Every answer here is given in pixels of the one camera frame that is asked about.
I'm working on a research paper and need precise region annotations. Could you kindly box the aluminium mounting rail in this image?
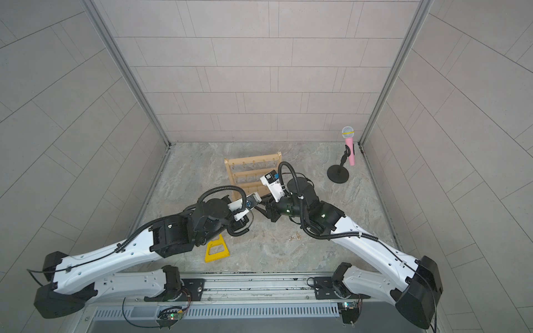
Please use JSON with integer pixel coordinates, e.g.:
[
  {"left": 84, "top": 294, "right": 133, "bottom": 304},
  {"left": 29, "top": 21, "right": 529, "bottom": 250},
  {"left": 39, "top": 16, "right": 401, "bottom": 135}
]
[{"left": 82, "top": 270, "right": 432, "bottom": 307}]

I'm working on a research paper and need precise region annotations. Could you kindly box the pink toy microphone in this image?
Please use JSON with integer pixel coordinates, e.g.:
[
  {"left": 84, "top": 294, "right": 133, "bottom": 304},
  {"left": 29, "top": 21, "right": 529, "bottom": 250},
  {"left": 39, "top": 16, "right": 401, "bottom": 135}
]
[{"left": 341, "top": 126, "right": 355, "bottom": 166}]

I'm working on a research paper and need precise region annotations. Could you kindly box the right green circuit board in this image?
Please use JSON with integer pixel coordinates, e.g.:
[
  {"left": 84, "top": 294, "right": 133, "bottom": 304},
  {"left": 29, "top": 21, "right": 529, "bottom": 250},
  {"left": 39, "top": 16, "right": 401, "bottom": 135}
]
[{"left": 337, "top": 302, "right": 361, "bottom": 326}]

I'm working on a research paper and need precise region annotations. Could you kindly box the yellow triangular plastic frame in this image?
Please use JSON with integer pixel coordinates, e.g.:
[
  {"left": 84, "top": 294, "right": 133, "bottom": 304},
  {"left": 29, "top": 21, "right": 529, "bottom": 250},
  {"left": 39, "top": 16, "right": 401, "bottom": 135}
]
[{"left": 204, "top": 234, "right": 230, "bottom": 263}]

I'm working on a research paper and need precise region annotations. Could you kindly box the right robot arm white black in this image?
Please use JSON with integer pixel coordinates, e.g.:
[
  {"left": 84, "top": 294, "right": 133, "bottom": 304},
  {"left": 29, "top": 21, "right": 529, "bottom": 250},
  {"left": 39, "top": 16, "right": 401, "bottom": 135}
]
[{"left": 260, "top": 162, "right": 444, "bottom": 332}]

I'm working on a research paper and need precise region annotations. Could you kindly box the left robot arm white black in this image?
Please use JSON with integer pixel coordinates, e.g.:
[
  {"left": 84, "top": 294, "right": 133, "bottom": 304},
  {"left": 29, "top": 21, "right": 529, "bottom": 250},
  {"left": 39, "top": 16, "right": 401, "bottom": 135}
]
[{"left": 33, "top": 185, "right": 261, "bottom": 319}]

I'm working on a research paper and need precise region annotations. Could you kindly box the left green circuit board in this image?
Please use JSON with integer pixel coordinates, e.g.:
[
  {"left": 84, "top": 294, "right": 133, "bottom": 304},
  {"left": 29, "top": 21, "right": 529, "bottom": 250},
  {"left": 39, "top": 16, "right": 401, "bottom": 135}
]
[{"left": 156, "top": 306, "right": 185, "bottom": 327}]

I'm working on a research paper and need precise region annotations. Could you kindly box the wooden jewelry display stand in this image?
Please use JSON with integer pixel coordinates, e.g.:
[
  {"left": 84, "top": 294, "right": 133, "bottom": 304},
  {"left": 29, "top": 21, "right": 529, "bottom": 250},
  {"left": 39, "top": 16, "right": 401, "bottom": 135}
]
[{"left": 224, "top": 152, "right": 283, "bottom": 196}]

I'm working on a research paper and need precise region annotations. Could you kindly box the black microphone stand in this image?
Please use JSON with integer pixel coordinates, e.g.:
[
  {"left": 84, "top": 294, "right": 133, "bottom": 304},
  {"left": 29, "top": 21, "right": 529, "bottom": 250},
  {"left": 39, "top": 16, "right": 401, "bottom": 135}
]
[{"left": 327, "top": 145, "right": 351, "bottom": 184}]

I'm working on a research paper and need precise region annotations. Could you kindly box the green circuit board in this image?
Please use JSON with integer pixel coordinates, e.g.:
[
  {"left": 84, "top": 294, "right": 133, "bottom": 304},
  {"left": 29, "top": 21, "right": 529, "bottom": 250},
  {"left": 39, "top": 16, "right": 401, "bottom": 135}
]
[
  {"left": 156, "top": 306, "right": 185, "bottom": 327},
  {"left": 337, "top": 302, "right": 361, "bottom": 326}
]

